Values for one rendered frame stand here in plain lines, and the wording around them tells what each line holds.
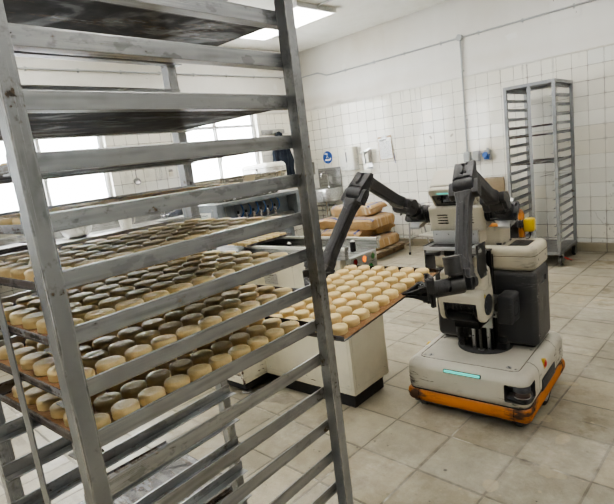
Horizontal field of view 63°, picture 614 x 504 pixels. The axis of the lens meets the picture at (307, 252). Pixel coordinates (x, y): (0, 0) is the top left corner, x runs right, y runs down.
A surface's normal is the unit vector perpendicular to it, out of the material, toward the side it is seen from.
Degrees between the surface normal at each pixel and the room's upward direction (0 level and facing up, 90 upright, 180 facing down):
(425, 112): 90
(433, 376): 91
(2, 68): 90
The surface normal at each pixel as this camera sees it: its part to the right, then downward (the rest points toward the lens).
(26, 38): 0.76, 0.02
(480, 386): -0.63, 0.23
